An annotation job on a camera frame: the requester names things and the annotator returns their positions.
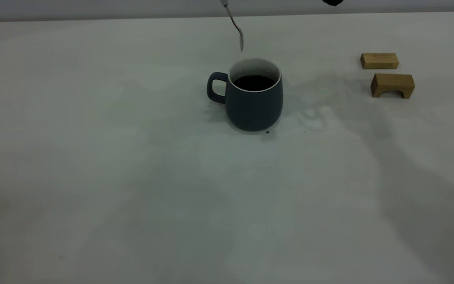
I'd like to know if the metal spoon with white handle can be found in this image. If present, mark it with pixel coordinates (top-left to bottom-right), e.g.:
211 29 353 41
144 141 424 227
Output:
220 0 245 52

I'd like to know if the flat rectangular wooden block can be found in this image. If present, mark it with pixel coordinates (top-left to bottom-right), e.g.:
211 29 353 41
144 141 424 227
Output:
360 53 400 70

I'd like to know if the dark grey ceramic mug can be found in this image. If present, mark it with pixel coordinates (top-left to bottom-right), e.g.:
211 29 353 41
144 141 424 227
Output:
206 58 284 132

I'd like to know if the arched wooden block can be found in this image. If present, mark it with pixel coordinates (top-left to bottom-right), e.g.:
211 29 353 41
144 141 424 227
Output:
370 73 415 99

